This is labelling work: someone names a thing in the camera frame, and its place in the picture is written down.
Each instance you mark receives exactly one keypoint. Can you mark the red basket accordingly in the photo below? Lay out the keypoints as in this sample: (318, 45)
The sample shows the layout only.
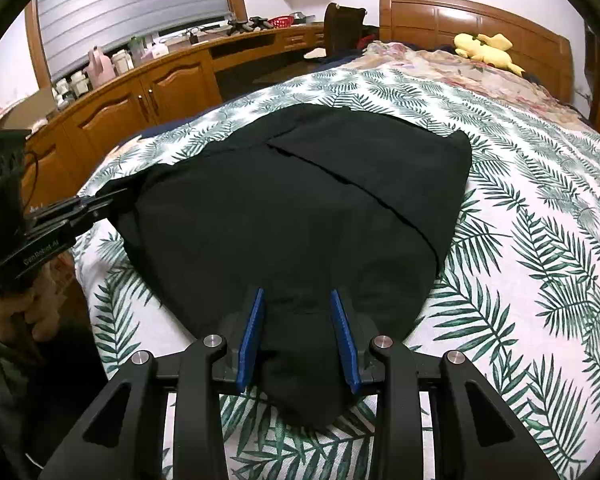
(283, 21)

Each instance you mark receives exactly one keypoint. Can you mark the grey window blind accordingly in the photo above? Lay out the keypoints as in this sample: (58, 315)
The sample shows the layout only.
(72, 28)

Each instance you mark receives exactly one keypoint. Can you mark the floral quilt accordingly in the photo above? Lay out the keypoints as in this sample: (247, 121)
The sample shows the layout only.
(498, 84)

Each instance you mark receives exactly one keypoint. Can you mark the palm leaf print bedsheet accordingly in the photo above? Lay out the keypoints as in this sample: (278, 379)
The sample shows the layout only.
(520, 294)

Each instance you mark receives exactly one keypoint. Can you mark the pink bottle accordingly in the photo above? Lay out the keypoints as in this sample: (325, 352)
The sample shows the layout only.
(99, 69)

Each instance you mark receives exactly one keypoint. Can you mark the wooden headboard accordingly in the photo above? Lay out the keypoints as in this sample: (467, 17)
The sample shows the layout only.
(433, 23)

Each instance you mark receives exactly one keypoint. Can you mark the left hand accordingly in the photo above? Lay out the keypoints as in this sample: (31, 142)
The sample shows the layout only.
(38, 307)

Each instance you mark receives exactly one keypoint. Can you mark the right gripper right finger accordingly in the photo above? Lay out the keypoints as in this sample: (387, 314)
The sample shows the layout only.
(437, 408)

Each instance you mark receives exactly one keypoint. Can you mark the black coat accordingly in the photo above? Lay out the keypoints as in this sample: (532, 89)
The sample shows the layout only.
(300, 202)

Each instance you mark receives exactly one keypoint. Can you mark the yellow plush toy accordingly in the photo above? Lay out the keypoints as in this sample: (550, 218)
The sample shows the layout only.
(489, 50)

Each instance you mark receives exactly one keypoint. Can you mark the wooden desk cabinet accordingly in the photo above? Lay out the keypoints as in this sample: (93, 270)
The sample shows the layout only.
(65, 152)

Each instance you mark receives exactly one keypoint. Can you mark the dark wooden chair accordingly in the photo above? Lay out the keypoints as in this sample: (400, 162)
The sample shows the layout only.
(343, 27)

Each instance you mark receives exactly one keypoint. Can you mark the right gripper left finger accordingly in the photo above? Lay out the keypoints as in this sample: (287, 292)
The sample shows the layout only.
(120, 435)

